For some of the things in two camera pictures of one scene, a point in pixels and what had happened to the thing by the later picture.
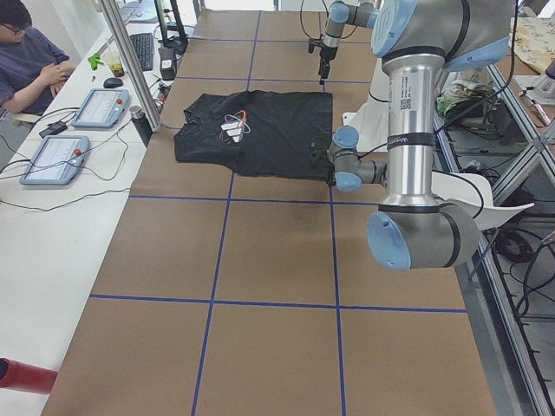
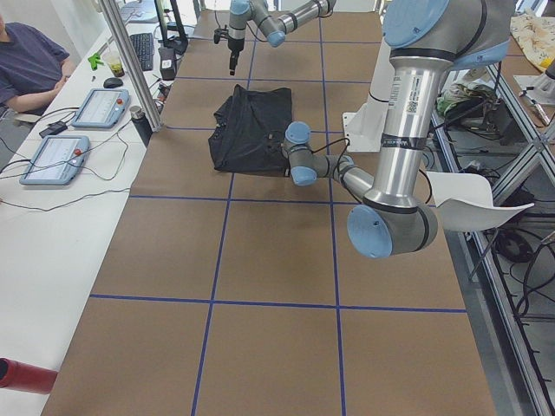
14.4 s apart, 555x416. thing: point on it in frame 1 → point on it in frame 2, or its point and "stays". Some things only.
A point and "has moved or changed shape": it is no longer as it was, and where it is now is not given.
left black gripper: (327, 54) → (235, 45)
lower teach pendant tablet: (57, 160) stays
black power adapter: (54, 128) stays
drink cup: (113, 58) stays
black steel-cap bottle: (141, 124) stays
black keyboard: (143, 43) stays
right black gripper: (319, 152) → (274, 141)
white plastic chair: (474, 194) stays
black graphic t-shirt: (261, 134) has moved or changed shape
